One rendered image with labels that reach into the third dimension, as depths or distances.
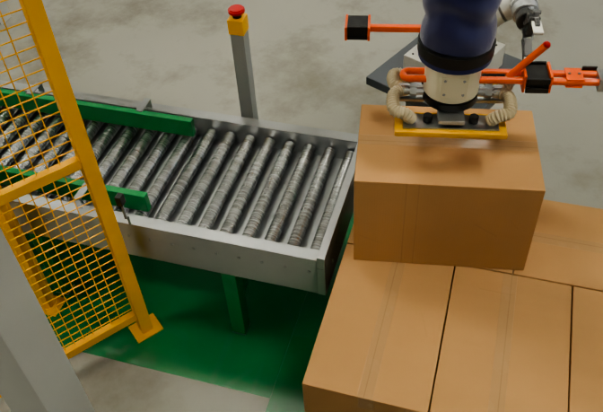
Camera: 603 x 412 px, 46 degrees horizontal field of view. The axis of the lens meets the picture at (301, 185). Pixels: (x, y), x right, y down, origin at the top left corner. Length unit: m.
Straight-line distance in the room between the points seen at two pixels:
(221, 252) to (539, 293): 1.14
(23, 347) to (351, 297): 1.06
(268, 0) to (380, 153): 2.87
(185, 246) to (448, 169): 1.03
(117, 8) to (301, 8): 1.29
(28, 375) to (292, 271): 0.96
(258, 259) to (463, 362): 0.81
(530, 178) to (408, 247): 0.48
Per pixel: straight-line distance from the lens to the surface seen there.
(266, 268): 2.66
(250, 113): 3.27
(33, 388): 2.31
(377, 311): 2.47
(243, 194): 2.85
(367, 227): 2.46
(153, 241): 2.78
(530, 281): 2.62
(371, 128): 2.50
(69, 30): 5.15
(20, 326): 2.16
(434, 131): 2.22
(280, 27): 4.82
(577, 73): 2.32
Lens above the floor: 2.56
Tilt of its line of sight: 45 degrees down
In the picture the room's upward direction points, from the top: 4 degrees counter-clockwise
